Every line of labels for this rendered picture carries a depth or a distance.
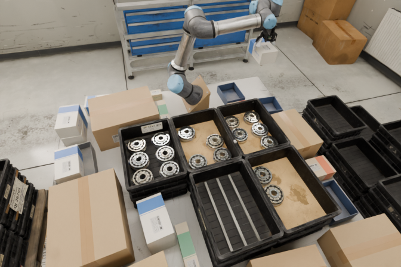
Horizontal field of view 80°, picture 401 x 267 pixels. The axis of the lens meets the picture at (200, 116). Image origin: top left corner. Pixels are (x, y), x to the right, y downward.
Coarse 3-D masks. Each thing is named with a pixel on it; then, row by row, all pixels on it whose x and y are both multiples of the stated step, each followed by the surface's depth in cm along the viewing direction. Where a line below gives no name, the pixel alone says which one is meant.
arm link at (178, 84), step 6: (174, 78) 159; (180, 78) 157; (168, 84) 161; (174, 84) 157; (180, 84) 156; (186, 84) 160; (174, 90) 158; (180, 90) 158; (186, 90) 161; (180, 96) 165; (186, 96) 164
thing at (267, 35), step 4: (276, 24) 150; (272, 28) 152; (264, 32) 155; (268, 32) 155; (272, 32) 152; (264, 36) 158; (268, 36) 155; (272, 36) 155; (276, 36) 155; (264, 40) 157; (268, 40) 156; (272, 40) 156
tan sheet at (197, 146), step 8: (200, 128) 151; (208, 128) 151; (216, 128) 152; (200, 136) 147; (184, 144) 142; (192, 144) 142; (200, 144) 142; (224, 144) 143; (184, 152) 138; (192, 152) 138; (200, 152) 139; (208, 152) 139; (208, 160) 135
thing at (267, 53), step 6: (252, 42) 168; (264, 42) 168; (252, 48) 170; (258, 48) 162; (264, 48) 162; (270, 48) 162; (252, 54) 171; (258, 54) 163; (264, 54) 159; (270, 54) 161; (276, 54) 162; (258, 60) 164; (264, 60) 163; (270, 60) 164
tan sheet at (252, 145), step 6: (240, 114) 161; (240, 120) 157; (240, 126) 153; (246, 126) 153; (252, 138) 147; (258, 138) 147; (240, 144) 143; (246, 144) 143; (252, 144) 143; (258, 144) 144; (246, 150) 140; (252, 150) 140; (258, 150) 141
